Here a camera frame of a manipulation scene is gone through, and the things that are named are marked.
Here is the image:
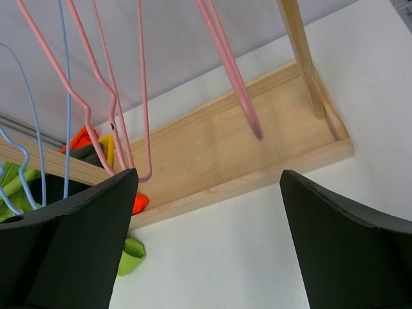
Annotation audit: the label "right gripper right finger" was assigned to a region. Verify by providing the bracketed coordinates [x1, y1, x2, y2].
[279, 170, 411, 308]

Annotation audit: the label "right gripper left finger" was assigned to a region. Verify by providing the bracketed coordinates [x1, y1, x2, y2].
[1, 169, 138, 308]

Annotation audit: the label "black shorts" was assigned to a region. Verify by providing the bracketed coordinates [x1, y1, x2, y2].
[29, 174, 91, 205]

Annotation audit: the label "lime green shorts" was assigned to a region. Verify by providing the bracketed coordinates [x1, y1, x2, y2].
[1, 162, 146, 277]

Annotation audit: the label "orange mesh shorts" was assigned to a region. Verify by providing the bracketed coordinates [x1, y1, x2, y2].
[70, 126, 149, 215]

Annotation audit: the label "light blue hanger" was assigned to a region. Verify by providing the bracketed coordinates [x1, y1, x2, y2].
[1, 43, 46, 215]
[57, 0, 72, 200]

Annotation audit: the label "pink hanger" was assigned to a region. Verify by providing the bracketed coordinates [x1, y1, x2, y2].
[16, 1, 120, 176]
[68, 1, 154, 183]
[196, 0, 263, 140]

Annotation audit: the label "dark olive shorts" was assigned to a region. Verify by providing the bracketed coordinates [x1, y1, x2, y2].
[70, 144, 103, 168]

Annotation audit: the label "yellow plastic tray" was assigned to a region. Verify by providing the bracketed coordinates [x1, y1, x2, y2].
[98, 135, 115, 168]

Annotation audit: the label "wooden clothes rack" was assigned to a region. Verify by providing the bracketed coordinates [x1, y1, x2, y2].
[1, 1, 354, 229]

